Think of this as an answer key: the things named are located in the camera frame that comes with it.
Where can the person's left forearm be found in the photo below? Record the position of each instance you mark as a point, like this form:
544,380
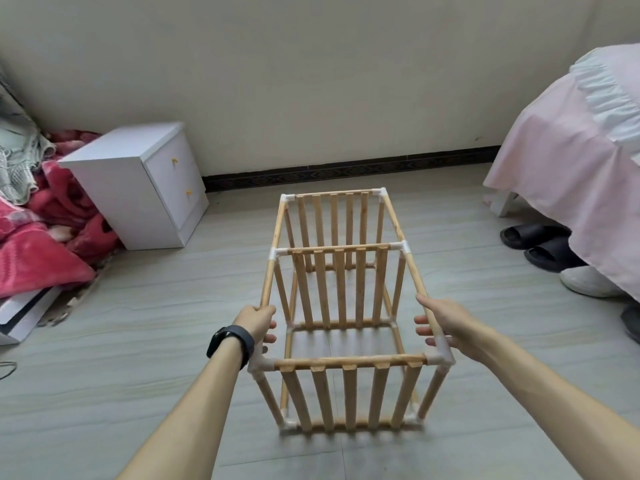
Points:
185,420

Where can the pale green cloth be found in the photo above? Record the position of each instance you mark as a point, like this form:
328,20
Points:
20,150

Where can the black slipper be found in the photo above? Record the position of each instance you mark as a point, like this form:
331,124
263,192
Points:
552,255
530,235

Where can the white shoe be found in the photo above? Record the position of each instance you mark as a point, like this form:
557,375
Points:
592,282

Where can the person's right forearm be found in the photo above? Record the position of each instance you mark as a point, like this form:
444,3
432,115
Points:
560,405

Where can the black smartwatch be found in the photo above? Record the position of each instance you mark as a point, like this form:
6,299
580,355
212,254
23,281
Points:
231,343

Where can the dark shoe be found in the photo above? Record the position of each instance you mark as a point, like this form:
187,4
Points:
631,322

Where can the single white connector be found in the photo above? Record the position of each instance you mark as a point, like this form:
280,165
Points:
289,425
380,192
404,246
262,363
440,357
275,253
411,420
287,197

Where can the person's left hand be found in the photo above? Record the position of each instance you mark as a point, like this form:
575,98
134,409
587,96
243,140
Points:
255,325

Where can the white box cabinet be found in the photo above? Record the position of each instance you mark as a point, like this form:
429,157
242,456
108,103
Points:
130,185

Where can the flat white box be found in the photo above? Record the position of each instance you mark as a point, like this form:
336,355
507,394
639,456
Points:
25,313

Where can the person's right hand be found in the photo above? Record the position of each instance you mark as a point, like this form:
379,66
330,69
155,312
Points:
455,327

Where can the red fleece blanket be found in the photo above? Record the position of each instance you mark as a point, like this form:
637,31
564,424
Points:
45,235

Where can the white bed leg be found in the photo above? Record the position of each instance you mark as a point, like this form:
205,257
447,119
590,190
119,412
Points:
503,203

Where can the pink ruffled bed skirt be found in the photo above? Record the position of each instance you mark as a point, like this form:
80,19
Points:
580,165

